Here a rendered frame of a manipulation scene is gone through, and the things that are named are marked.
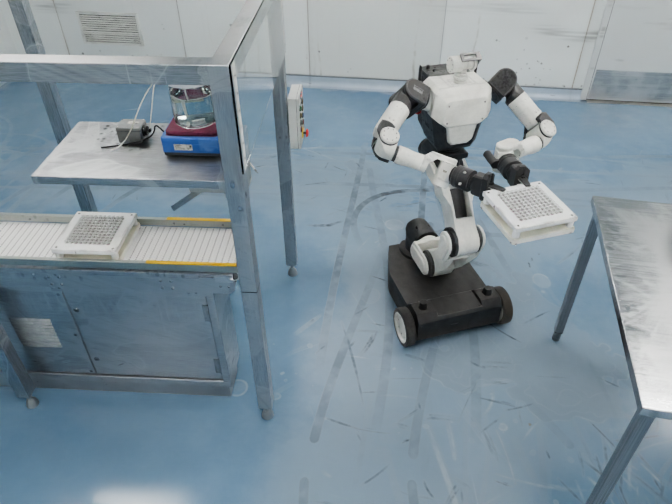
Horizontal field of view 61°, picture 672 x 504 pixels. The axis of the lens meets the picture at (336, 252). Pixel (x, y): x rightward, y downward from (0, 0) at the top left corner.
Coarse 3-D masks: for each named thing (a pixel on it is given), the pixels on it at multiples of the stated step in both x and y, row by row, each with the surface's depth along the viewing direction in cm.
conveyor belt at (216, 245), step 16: (0, 224) 236; (16, 224) 236; (32, 224) 236; (48, 224) 236; (64, 224) 236; (0, 240) 228; (16, 240) 228; (32, 240) 228; (48, 240) 228; (144, 240) 228; (160, 240) 228; (176, 240) 228; (192, 240) 228; (208, 240) 227; (224, 240) 227; (32, 256) 220; (48, 256) 220; (128, 256) 220; (144, 256) 220; (160, 256) 220; (176, 256) 220; (192, 256) 220; (208, 256) 220; (224, 256) 220
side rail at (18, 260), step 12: (0, 264) 216; (12, 264) 216; (24, 264) 215; (36, 264) 215; (48, 264) 215; (60, 264) 214; (72, 264) 214; (84, 264) 214; (96, 264) 213; (108, 264) 213; (120, 264) 212; (132, 264) 212; (144, 264) 212; (156, 264) 211; (168, 264) 211
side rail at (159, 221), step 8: (0, 216) 236; (8, 216) 236; (16, 216) 236; (24, 216) 236; (32, 216) 235; (40, 216) 235; (48, 216) 235; (56, 216) 235; (64, 216) 234; (72, 216) 234; (144, 224) 235; (152, 224) 234; (160, 224) 234; (168, 224) 234; (176, 224) 234; (192, 224) 233; (200, 224) 233; (208, 224) 233; (216, 224) 232; (224, 224) 232
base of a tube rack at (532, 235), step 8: (488, 208) 214; (496, 216) 210; (496, 224) 210; (504, 224) 207; (560, 224) 206; (504, 232) 205; (528, 232) 203; (536, 232) 203; (544, 232) 203; (552, 232) 203; (560, 232) 205; (568, 232) 206; (512, 240) 201; (520, 240) 201; (528, 240) 202
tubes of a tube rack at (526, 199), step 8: (520, 192) 212; (528, 192) 213; (536, 192) 212; (512, 200) 208; (520, 200) 209; (528, 200) 209; (536, 200) 208; (544, 200) 209; (528, 208) 205; (536, 208) 205; (552, 208) 205
